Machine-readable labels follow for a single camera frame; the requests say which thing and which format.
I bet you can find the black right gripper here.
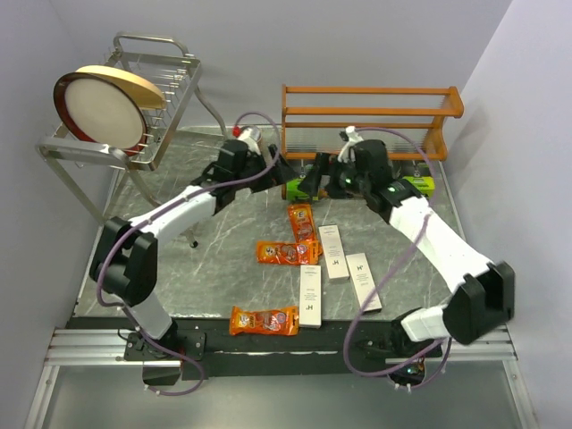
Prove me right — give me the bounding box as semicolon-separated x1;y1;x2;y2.
296;152;368;199

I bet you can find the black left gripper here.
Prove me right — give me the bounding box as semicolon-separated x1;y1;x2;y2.
234;145;299;195

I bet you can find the black green razor box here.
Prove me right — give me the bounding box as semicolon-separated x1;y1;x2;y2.
399;160;435;198
285;164;321;203

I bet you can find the orange razor pack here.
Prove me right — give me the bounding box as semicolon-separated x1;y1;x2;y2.
288;204;316;242
256;240;320;265
229;306;299;336

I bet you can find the orange wooden shelf rack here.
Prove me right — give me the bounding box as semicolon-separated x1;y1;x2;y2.
281;85;465;182

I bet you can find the steel dish rack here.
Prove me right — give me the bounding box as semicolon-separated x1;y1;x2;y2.
37;32;228;224

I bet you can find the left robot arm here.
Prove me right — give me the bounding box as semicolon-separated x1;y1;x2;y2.
89;139;297;359

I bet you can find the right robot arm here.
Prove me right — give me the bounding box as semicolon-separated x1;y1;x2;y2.
299;139;516;356

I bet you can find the white box middle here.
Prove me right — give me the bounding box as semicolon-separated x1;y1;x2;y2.
318;225;349;281

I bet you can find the white box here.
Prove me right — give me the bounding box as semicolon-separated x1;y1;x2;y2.
318;225;349;281
346;253;376;307
299;265;322;329

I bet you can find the white box left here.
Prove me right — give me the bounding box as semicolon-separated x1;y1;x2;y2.
299;265;322;329

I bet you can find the white box right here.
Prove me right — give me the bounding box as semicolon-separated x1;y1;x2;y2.
346;253;376;307

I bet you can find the tan wooden plate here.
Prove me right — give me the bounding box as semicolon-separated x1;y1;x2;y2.
76;65;167;110

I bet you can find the red rimmed white plate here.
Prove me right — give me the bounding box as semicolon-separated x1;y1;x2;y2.
53;72;147;156

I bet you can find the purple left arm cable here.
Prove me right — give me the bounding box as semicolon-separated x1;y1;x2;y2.
96;111;283;397

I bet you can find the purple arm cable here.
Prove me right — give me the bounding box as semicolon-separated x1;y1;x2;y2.
342;126;448;391
96;111;283;397

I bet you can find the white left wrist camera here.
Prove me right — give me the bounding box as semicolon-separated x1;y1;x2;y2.
232;125;262;155

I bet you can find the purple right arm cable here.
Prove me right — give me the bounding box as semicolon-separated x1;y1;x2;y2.
342;126;448;391

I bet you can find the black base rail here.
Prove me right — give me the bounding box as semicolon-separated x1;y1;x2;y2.
67;317;431;388

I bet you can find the aluminium frame rail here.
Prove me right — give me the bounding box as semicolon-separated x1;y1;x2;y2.
24;329;180;428

